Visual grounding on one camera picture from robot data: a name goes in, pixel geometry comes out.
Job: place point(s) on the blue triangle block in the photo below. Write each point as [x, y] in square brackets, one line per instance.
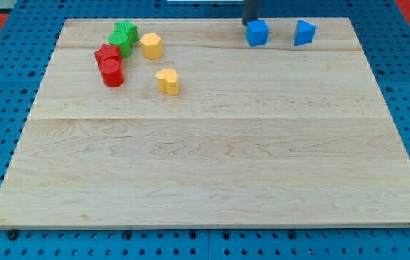
[304, 33]

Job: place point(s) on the green star block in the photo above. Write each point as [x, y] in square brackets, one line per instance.
[129, 29]

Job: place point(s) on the yellow hexagon block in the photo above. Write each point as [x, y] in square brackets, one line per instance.
[151, 45]

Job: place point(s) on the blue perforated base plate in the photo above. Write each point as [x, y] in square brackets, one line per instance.
[26, 43]

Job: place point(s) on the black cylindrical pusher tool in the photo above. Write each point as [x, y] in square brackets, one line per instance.
[251, 11]

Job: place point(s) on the yellow heart block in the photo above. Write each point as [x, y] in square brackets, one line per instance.
[168, 81]

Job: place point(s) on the wooden board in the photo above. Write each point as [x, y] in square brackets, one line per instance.
[275, 136]

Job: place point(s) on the red cylinder block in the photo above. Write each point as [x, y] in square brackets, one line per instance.
[111, 72]

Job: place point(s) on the blue cube block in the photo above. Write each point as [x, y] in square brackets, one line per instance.
[257, 32]

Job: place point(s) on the red star block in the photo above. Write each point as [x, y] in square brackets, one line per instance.
[107, 52]

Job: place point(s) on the green cylinder block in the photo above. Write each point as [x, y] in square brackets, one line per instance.
[121, 40]

